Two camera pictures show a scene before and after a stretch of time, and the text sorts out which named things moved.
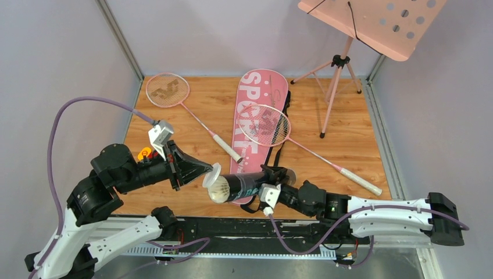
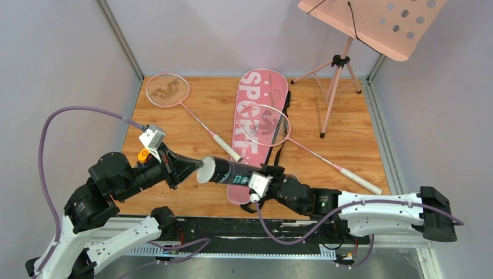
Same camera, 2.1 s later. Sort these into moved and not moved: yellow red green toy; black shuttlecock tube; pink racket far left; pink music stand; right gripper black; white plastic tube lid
Moved: white plastic tube lid; black shuttlecock tube
Not moved: yellow red green toy; pink music stand; right gripper black; pink racket far left
